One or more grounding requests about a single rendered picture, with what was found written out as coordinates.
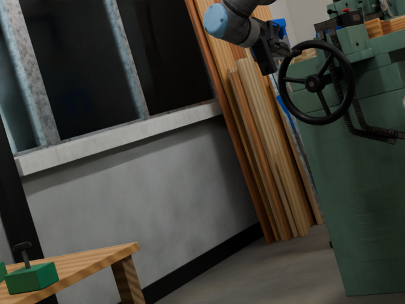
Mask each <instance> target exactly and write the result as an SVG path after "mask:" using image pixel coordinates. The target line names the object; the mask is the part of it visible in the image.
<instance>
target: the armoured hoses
mask: <svg viewBox="0 0 405 304"><path fill-rule="evenodd" d="M328 33H329V36H330V38H331V41H332V44H333V45H334V46H335V47H337V48H338V49H339V50H341V51H342V49H341V46H340V43H339V40H338V37H337V34H336V29H335V27H334V28H330V29H328ZM318 37H319V39H320V40H322V41H325V42H327V38H326V35H325V31H321V32H319V33H318ZM323 52H324V55H325V59H326V60H327V58H328V57H329V55H330V53H329V52H327V51H325V50H323ZM339 65H340V67H341V71H342V74H343V76H344V80H345V83H346V85H347V81H346V77H345V72H344V70H343V68H342V66H341V64H340V63H339ZM328 68H329V72H330V75H331V79H332V82H333V85H334V88H335V92H336V94H337V95H336V96H337V98H338V101H339V105H341V104H342V102H343V100H344V95H343V93H342V92H343V91H342V88H341V84H340V82H339V79H338V75H337V71H336V69H335V65H334V61H333V60H332V61H331V63H330V64H329V66H328ZM352 104H353V107H354V111H355V113H356V116H357V118H358V119H357V120H358V122H359V124H360V126H361V128H362V129H363V130H359V129H356V128H354V127H353V125H352V122H351V118H350V115H349V111H346V113H345V114H344V115H343V118H344V121H345V125H346V128H347V129H348V131H349V132H350V133H351V134H352V135H356V136H360V137H364V138H368V139H369V138H370V139H373V140H376V141H381V142H385V143H386V142H387V143H388V144H392V145H395V144H396V141H397V138H398V139H404V140H405V132H404V131H395V130H391V129H385V128H380V127H376V126H375V127H374V126H370V125H368V124H367V123H366V122H365V119H364V117H363V116H364V115H363V113H362V109H361V107H360V104H359V100H358V98H357V95H356V91H355V93H354V98H353V101H352Z"/></svg>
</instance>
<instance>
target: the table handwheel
mask: <svg viewBox="0 0 405 304"><path fill-rule="evenodd" d="M310 48H318V49H323V50H325V51H327V52H329V53H330V55H329V57H328V58H327V60H326V62H325V63H324V65H323V67H322V68H321V70H320V71H319V72H318V74H313V75H310V76H308V77H307V78H306V79H300V78H291V77H286V72H287V68H288V66H289V63H290V62H291V60H292V59H293V58H292V57H290V56H289V57H284V58H283V59H282V61H281V64H280V67H279V70H278V78H277V81H278V91H279V94H280V97H281V100H282V102H283V104H284V105H285V107H286V108H287V109H288V111H289V112H290V113H291V114H292V115H293V116H294V117H296V118H297V119H299V120H300V121H302V122H305V123H306V124H310V125H327V124H330V123H332V122H335V121H337V120H338V119H339V118H341V117H342V116H343V115H344V114H345V113H346V111H347V110H348V109H349V107H350V105H351V103H352V101H353V98H354V93H355V78H354V72H353V69H352V67H351V64H350V62H349V61H348V59H347V58H346V56H345V55H344V53H343V52H342V51H341V50H339V49H338V48H337V47H335V46H334V45H332V44H330V43H328V42H325V41H322V40H307V41H303V42H301V43H299V44H297V45H295V46H294V47H292V48H291V50H296V49H297V50H302V51H303V50H305V49H310ZM334 57H335V58H336V59H337V60H338V61H339V63H340V64H341V66H342V68H343V70H344V72H345V77H346V81H347V89H346V94H345V98H344V100H343V102H342V104H341V105H340V107H339V108H338V109H337V110H336V111H335V112H333V113H331V112H330V109H329V108H328V105H327V103H326V101H325V98H324V96H323V94H322V90H323V89H324V88H325V85H328V84H332V83H333V82H332V79H331V75H330V74H325V75H324V72H325V71H326V69H327V68H328V66H329V64H330V63H331V61H332V60H333V58H334ZM337 76H338V79H339V81H341V80H342V79H343V77H344V76H343V74H342V72H341V71H337ZM286 82H293V83H300V84H305V87H306V89H307V90H308V91H309V92H311V93H315V92H316V93H317V95H318V97H319V99H320V101H321V103H322V106H323V108H324V110H325V113H326V115H327V116H324V117H312V116H309V115H306V114H304V113H303V112H301V111H300V110H299V109H297V108H296V107H295V105H294V104H293V102H292V101H291V100H290V98H289V95H288V92H287V89H286Z"/></svg>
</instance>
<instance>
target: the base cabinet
mask: <svg viewBox="0 0 405 304"><path fill-rule="evenodd" d="M404 96H405V88H402V89H398V90H394V91H391V92H386V93H383V94H380V95H375V96H372V97H367V98H364V99H361V100H359V104H360V107H361V109H362V113H363V115H364V116H363V117H364V119H365V122H366V123H367V124H368V125H370V126H374V127H375V126H376V127H380V128H385V129H391V130H395V131H404V132H405V109H404V107H403V105H402V100H403V98H404ZM348 111H349V115H350V118H351V122H352V125H353V127H354V128H356V129H359V130H363V129H362V128H361V126H360V124H359V122H358V120H357V119H358V118H357V116H356V113H355V111H354V107H353V104H352V103H351V105H350V107H349V109H348ZM296 119H297V118H296ZM297 123H298V127H299V130H300V134H301V138H302V140H303V144H304V148H305V151H306V155H307V159H308V162H309V166H310V170H311V172H312V176H313V180H314V183H315V187H316V191H317V193H318V197H319V201H320V204H321V208H322V212H323V214H324V218H325V222H326V225H327V229H328V233H329V236H330V240H331V244H332V246H333V250H334V254H335V257H336V261H337V265H338V267H339V271H340V274H341V278H342V282H343V285H344V288H345V293H346V295H347V296H361V295H369V294H386V293H402V292H405V140H404V139H398V138H397V141H396V144H395V145H392V144H388V143H387V142H386V143H385V142H381V141H376V140H373V139H370V138H369V139H368V138H364V137H360V136H356V135H352V134H351V133H350V132H349V131H348V129H347V128H346V125H345V121H344V118H343V116H342V117H341V118H339V119H338V120H337V121H335V122H332V123H330V124H327V125H310V124H306V123H305V122H302V121H300V120H299V119H297Z"/></svg>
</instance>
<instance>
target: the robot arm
mask: <svg viewBox="0 0 405 304"><path fill-rule="evenodd" d="M275 1H276V0H222V1H221V3H220V4H218V3H216V4H212V5H211V6H210V7H209V8H208V9H207V10H206V12H205V14H204V19H203V25H204V29H205V30H206V32H207V33H208V34H209V35H211V36H213V37H215V38H217V39H221V40H224V41H226V42H230V43H232V44H234V45H237V46H240V47H242V48H249V47H251V48H252V51H253V53H254V56H255V58H256V60H257V63H258V65H259V68H260V70H261V73H262V75H263V76H266V75H269V74H273V73H275V72H277V70H278V69H277V67H276V64H275V61H274V59H273V57H289V56H291V55H292V50H291V49H290V46H289V41H288V38H287V36H286V35H284V36H283V39H282V40H281V39H278V31H280V24H278V23H275V22H273V21H270V20H268V21H266V22H265V21H262V20H260V19H258V18H256V17H250V15H251V14H252V12H253V11H254V10H255V9H256V7H257V6H258V5H270V4H272V3H274V2H275ZM272 23H273V24H276V25H277V26H275V25H273V24H272Z"/></svg>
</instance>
